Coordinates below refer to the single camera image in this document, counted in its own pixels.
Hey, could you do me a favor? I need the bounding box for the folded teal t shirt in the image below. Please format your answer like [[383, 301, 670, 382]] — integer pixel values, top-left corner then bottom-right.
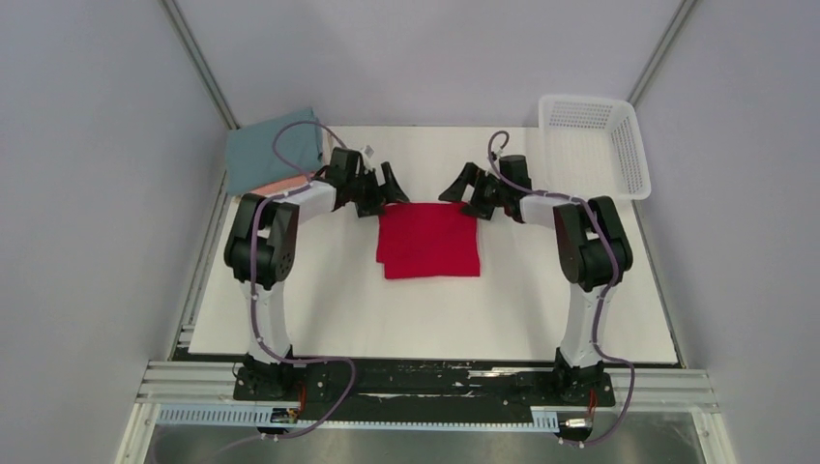
[[224, 107, 323, 195]]

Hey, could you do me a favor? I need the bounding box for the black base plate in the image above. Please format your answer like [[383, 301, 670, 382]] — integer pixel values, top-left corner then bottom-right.
[[232, 358, 616, 424]]

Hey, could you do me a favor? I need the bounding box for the aluminium frame rail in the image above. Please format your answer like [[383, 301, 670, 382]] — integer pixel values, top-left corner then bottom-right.
[[135, 362, 719, 413]]

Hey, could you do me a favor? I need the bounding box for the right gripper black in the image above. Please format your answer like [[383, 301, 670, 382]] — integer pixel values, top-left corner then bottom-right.
[[440, 164, 509, 222]]

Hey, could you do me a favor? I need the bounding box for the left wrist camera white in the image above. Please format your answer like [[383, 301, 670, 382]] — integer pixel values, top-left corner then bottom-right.
[[360, 145, 375, 160]]

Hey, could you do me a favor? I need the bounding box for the white plastic basket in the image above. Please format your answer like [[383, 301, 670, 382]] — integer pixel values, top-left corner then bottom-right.
[[538, 95, 652, 201]]

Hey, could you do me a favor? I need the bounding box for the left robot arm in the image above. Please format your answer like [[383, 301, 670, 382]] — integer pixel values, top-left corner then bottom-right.
[[223, 148, 409, 400]]

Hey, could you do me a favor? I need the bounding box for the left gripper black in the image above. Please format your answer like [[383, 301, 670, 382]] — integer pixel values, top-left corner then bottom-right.
[[346, 163, 408, 219]]

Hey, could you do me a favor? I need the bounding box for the white slotted cable duct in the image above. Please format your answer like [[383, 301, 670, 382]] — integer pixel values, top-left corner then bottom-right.
[[157, 404, 560, 433]]

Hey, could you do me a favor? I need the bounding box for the folded pink t shirt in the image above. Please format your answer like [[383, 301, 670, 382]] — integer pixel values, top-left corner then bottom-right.
[[245, 172, 315, 197]]

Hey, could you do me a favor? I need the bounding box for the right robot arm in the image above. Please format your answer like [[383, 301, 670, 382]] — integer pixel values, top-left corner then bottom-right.
[[438, 154, 633, 405]]

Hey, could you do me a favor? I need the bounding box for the red t shirt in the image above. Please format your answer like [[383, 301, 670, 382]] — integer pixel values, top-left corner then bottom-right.
[[376, 203, 481, 280]]

